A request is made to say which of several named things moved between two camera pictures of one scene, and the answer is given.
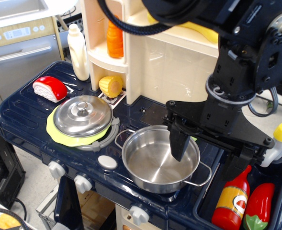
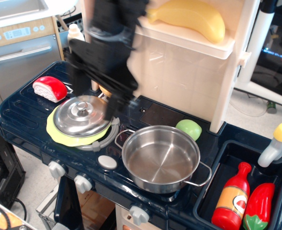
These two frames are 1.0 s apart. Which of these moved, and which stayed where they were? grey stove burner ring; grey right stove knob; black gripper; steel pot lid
Moved: black gripper
Stayed: steel pot lid; grey stove burner ring; grey right stove knob
